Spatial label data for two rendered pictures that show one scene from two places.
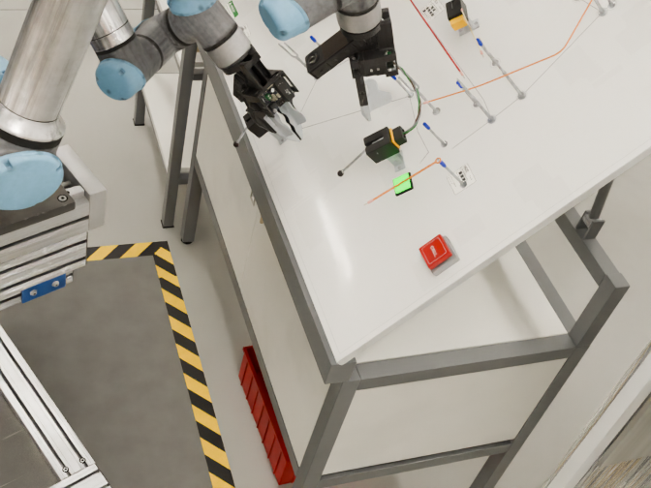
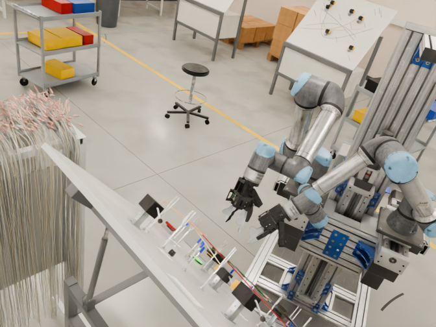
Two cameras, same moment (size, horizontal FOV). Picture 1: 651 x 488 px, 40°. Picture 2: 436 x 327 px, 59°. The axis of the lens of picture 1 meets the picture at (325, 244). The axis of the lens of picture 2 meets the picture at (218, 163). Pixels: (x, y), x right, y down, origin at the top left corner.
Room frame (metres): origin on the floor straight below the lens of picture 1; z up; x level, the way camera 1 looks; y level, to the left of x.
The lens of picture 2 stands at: (2.48, -0.52, 2.29)
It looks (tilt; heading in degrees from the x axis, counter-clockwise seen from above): 32 degrees down; 160
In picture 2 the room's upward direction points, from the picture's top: 13 degrees clockwise
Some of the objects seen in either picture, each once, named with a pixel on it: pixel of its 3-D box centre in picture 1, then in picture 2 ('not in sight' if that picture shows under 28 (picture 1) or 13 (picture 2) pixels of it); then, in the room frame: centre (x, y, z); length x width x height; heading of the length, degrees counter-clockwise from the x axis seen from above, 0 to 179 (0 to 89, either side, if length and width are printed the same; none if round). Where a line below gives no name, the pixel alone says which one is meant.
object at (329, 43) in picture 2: not in sight; (327, 56); (-2.68, 2.70, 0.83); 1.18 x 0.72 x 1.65; 31
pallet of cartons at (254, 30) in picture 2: not in sight; (245, 31); (-5.85, 2.48, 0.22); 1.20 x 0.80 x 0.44; 124
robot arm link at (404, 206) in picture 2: not in sight; (417, 201); (1.32, 0.95, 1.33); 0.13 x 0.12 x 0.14; 172
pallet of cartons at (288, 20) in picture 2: not in sight; (309, 42); (-4.49, 3.33, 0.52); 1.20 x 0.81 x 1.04; 34
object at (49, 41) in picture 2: not in sight; (54, 45); (-2.55, -1.08, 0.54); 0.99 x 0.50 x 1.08; 133
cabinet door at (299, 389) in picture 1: (283, 321); not in sight; (1.39, 0.04, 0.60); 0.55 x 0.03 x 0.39; 30
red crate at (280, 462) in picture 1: (306, 406); not in sight; (1.56, -0.09, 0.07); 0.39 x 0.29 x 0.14; 33
